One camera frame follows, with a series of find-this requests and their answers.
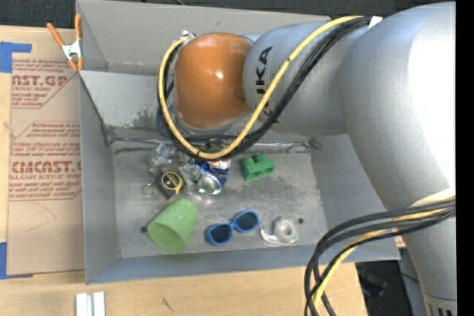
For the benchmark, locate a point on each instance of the yellow and black tape measure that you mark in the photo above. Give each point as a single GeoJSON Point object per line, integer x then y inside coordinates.
{"type": "Point", "coordinates": [171, 182]}

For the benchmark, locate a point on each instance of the green plastic cup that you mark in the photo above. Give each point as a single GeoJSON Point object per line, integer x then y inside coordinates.
{"type": "Point", "coordinates": [174, 224]}

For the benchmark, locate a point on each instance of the green toy block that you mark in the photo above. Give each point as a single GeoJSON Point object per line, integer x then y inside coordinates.
{"type": "Point", "coordinates": [257, 167]}

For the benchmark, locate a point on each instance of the crushed blue and silver can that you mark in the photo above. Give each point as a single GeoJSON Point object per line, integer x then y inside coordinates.
{"type": "Point", "coordinates": [215, 177]}

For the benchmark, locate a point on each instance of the clear crumpled plastic piece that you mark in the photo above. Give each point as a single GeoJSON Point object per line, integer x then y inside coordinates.
{"type": "Point", "coordinates": [161, 161]}

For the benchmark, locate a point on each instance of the brown cardboard board red print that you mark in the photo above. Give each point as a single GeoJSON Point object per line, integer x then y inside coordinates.
{"type": "Point", "coordinates": [40, 225]}

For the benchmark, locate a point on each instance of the grey metal bin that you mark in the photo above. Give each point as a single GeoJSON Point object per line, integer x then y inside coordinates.
{"type": "Point", "coordinates": [281, 196]}

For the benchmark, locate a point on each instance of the blue sunglasses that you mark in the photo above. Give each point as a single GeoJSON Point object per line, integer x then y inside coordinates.
{"type": "Point", "coordinates": [221, 233]}

